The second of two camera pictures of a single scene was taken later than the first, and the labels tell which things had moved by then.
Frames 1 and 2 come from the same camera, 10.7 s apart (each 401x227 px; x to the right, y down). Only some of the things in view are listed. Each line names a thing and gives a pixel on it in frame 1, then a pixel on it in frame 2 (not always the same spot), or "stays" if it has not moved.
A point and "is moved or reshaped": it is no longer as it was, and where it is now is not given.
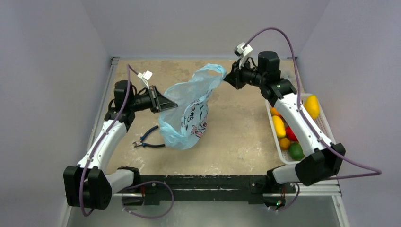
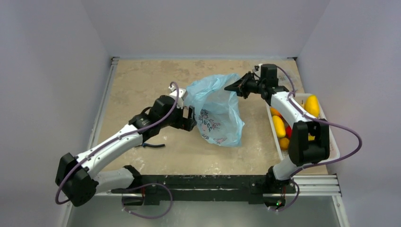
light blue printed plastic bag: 184,116 is moved or reshaped
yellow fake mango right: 312,104 stays
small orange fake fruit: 284,144 stays
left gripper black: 159,103 to 186,123
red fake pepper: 290,134 stays
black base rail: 152,189 stays
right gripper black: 236,76 to 247,84
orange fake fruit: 274,112 stays
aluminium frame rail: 329,187 stays
